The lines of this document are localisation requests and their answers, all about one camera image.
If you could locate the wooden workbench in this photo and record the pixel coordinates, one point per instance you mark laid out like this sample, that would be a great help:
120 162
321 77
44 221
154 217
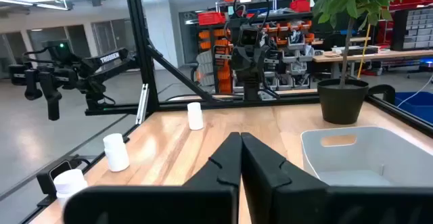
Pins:
389 55

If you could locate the black table-level camera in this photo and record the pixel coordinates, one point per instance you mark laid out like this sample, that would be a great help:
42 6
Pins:
55 175

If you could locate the red plastic bin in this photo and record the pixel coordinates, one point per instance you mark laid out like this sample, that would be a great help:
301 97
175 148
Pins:
300 5
210 18

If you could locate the blue plastic bin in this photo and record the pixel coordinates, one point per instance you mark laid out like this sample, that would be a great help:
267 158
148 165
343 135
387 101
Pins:
417 105

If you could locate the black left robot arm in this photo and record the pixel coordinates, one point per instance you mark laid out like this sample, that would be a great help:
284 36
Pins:
252 92

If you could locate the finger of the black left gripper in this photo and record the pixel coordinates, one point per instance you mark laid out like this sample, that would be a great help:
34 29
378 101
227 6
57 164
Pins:
244 70
255 70

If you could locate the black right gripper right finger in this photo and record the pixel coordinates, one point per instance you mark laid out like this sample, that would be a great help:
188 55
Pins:
287 203

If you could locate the light grey plastic basket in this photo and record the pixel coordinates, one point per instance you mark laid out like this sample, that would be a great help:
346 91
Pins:
311 156

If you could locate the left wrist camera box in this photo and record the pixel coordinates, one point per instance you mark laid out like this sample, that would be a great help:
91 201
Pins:
250 36

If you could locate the shelving with orange bins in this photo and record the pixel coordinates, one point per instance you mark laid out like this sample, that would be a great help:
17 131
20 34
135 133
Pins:
223 68

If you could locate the silver metal bracket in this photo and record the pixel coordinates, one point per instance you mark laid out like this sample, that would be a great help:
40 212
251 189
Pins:
142 104

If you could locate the white pill bottle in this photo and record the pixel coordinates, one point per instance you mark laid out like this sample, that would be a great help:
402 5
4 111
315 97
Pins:
69 185
195 116
116 153

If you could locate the black plant pot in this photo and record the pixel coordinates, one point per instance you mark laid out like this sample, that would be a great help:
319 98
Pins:
341 105

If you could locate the black curved bracket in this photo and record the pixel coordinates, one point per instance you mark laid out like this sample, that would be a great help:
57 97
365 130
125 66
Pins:
384 89

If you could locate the black aluminium table frame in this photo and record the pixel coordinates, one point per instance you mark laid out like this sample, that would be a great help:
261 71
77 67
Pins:
142 48

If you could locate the grey drawer cabinet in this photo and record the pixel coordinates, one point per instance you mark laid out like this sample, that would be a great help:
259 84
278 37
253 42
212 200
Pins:
419 29

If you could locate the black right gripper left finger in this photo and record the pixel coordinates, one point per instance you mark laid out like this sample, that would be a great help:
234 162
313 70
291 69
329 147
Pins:
203 203

